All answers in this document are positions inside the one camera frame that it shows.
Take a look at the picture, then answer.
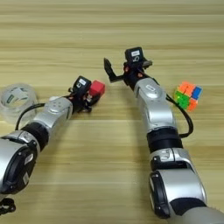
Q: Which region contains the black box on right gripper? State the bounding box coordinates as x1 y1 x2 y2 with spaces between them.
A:
124 46 144 66

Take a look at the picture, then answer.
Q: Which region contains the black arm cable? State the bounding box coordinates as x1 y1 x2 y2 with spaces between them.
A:
165 93 194 138
15 102 46 130

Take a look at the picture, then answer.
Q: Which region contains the multicolour puzzle cube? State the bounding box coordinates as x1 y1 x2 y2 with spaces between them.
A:
173 81 203 112

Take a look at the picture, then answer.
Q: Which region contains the clear tape roll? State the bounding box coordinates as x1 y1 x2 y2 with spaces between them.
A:
0 82 39 125

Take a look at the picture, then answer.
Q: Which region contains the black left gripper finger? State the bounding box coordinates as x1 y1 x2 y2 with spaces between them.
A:
86 94 101 107

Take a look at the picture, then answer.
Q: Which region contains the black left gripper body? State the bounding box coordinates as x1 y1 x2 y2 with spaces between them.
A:
69 87 94 114

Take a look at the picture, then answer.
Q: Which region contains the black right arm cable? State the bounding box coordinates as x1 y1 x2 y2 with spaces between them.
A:
165 93 194 138

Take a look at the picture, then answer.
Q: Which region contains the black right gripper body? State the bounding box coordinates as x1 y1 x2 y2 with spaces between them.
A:
122 63 150 88

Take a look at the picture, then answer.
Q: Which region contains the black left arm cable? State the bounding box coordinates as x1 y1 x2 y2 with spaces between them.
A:
15 102 46 130

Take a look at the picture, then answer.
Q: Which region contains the red cube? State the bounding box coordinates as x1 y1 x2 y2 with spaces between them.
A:
88 80 106 97

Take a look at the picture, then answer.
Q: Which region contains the small black cable clip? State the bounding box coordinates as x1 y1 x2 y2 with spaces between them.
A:
0 198 17 215

